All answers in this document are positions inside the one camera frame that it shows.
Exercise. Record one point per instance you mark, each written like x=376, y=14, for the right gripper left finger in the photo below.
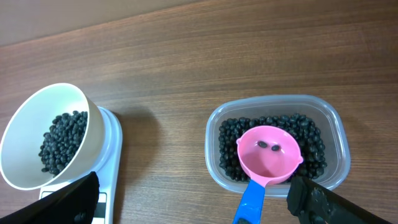
x=74, y=203

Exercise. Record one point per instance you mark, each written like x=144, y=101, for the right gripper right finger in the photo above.
x=312, y=203

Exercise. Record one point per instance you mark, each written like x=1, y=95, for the pink scoop blue handle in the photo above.
x=264, y=167

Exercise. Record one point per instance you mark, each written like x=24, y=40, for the white digital kitchen scale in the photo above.
x=106, y=167

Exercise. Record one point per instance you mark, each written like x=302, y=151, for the black beans in bowl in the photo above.
x=62, y=141

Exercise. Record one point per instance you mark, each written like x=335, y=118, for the white ceramic bowl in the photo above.
x=20, y=163

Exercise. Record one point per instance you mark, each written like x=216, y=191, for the black beans in scoop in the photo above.
x=265, y=145

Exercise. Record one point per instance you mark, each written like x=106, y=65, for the clear plastic container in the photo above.
x=337, y=152

